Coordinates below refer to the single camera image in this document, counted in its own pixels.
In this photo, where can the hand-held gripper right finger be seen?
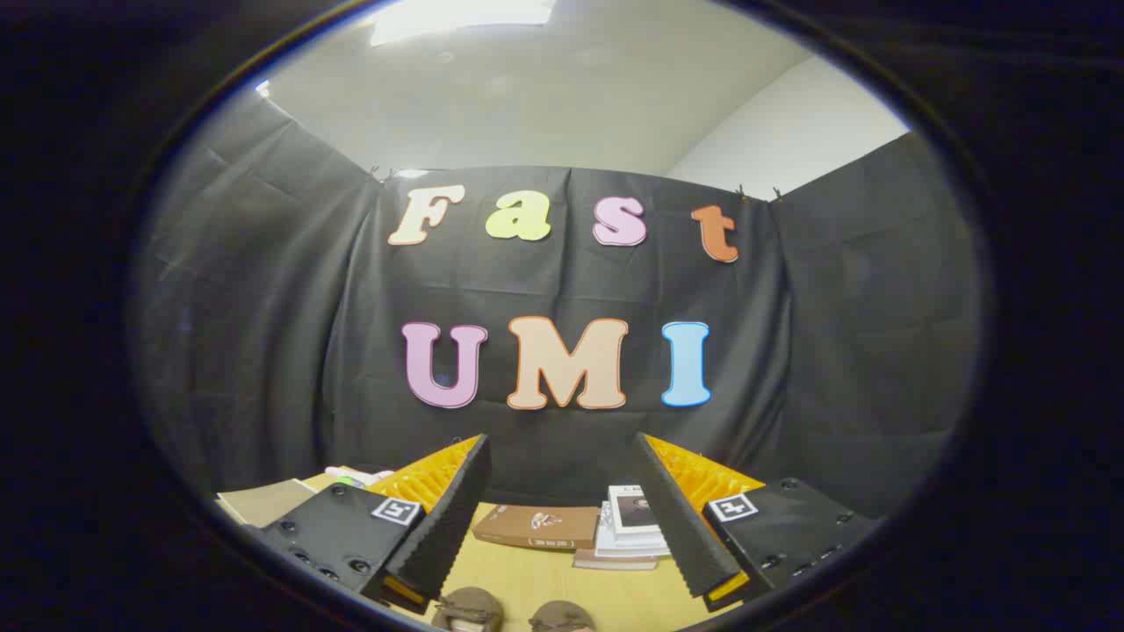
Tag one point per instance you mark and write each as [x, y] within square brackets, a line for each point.
[680, 527]

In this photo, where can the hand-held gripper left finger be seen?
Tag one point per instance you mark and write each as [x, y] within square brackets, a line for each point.
[448, 527]

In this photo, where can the brown fuzzy shoe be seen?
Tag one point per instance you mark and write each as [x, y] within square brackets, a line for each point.
[562, 616]
[470, 607]

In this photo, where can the beige fabric storage box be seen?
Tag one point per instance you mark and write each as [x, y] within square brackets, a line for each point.
[263, 502]

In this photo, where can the white cover book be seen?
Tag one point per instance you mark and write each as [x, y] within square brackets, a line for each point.
[632, 513]

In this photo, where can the thin pinkish book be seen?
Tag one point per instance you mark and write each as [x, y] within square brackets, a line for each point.
[615, 562]

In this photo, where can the brown cover book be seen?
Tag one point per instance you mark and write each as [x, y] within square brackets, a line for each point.
[536, 527]

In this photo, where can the pink and green plush toy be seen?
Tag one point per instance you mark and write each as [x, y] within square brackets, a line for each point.
[351, 479]

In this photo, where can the black backdrop cloth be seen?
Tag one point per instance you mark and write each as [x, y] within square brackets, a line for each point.
[263, 351]

